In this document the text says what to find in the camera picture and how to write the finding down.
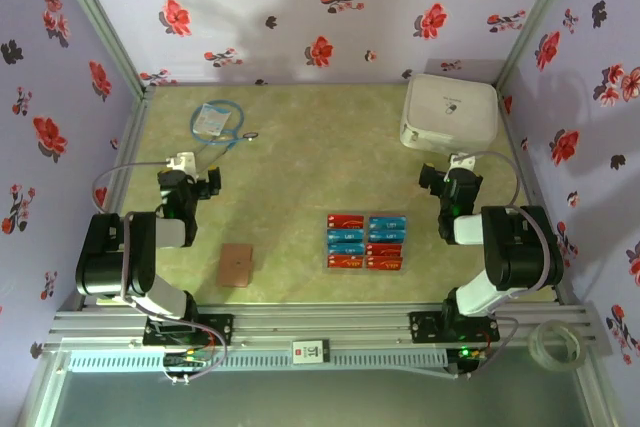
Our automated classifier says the grey right arm cable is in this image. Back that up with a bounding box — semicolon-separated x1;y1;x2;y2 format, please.
452;150;554;381

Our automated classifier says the brown leather card holder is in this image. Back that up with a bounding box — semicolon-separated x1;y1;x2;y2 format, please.
218;243;255;289

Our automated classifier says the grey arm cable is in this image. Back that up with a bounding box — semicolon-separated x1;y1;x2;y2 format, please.
92;159;229;387
452;150;554;381

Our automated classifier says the white slotted cable duct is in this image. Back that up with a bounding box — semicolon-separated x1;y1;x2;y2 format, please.
67;349;449;374

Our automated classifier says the aluminium frame corner post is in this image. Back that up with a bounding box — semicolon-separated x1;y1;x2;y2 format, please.
47;0;156;98
493;0;584;93

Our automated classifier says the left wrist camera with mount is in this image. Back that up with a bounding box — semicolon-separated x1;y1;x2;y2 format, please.
167;150;196;173

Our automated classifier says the aluminium frame side rail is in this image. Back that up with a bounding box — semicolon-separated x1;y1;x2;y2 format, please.
59;86;156;311
499;89;576;306

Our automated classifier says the aluminium frame front rail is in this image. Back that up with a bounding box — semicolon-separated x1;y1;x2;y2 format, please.
42;300;614;356

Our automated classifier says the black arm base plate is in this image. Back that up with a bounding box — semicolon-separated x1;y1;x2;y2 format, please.
408;310;500;344
143;313;235;347

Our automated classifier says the blue stethoscope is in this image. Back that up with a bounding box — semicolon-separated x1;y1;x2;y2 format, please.
188;99;260;171

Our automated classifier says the white medicine case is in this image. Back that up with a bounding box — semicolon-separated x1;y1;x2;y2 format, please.
398;73;500;161

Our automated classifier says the green circuit board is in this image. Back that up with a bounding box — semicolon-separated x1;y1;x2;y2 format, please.
455;345;490;364
163;350;211;369

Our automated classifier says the clear tape roll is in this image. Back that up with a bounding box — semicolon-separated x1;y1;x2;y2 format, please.
528;319;587;373

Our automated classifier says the grey left arm cable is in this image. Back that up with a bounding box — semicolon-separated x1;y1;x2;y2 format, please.
92;159;229;387

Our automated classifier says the white label tag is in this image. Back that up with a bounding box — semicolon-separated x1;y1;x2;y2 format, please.
291;339;331;365

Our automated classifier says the white blue plastic packet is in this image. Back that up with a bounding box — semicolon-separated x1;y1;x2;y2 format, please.
194;103;231;137

